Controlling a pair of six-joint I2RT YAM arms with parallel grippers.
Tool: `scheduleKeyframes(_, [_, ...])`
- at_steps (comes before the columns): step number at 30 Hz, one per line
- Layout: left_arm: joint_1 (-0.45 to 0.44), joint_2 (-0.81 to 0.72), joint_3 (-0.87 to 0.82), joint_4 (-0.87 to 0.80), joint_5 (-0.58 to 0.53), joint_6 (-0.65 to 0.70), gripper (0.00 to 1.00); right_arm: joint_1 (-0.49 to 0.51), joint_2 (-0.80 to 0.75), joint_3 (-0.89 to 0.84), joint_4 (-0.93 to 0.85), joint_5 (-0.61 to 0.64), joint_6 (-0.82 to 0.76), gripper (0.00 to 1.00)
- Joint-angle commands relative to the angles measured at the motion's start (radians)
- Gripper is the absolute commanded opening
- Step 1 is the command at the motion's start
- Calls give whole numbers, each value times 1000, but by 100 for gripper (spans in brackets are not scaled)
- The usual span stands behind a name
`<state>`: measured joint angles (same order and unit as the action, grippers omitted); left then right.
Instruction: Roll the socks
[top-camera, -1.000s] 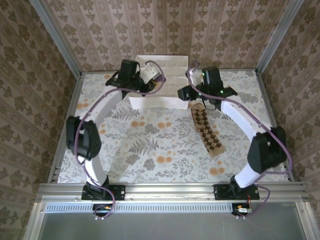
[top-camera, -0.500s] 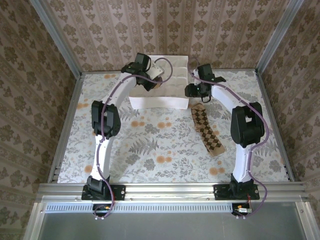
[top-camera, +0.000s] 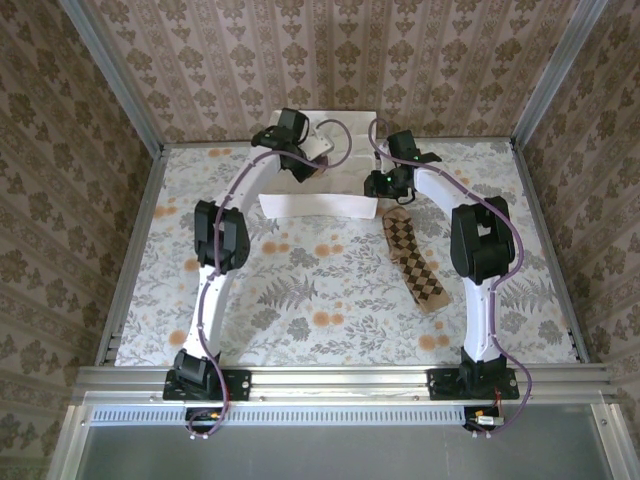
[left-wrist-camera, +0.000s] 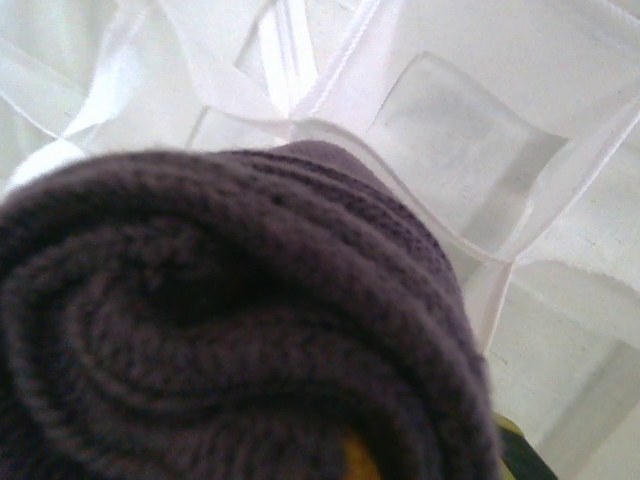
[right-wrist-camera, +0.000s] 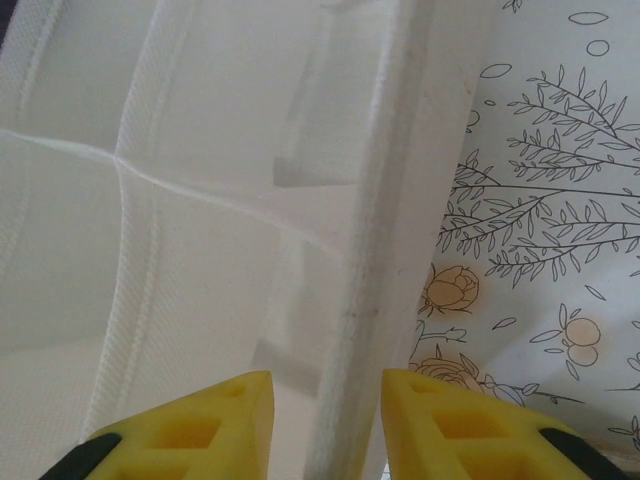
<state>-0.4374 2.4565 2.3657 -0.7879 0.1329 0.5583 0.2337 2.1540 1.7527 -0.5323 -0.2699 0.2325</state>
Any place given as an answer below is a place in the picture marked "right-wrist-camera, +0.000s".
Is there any white fabric organizer box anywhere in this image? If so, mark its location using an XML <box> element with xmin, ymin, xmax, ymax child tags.
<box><xmin>0</xmin><ymin>0</ymin><xmax>494</xmax><ymax>480</ymax></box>

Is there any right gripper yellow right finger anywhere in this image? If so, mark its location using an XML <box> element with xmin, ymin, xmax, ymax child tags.
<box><xmin>380</xmin><ymin>367</ymin><xmax>634</xmax><ymax>480</ymax></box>

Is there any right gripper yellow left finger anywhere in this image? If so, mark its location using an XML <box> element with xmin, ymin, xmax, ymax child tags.
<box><xmin>74</xmin><ymin>369</ymin><xmax>276</xmax><ymax>480</ymax></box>

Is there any floral tablecloth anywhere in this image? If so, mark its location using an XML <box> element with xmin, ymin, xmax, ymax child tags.
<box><xmin>379</xmin><ymin>0</ymin><xmax>640</xmax><ymax>480</ymax></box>

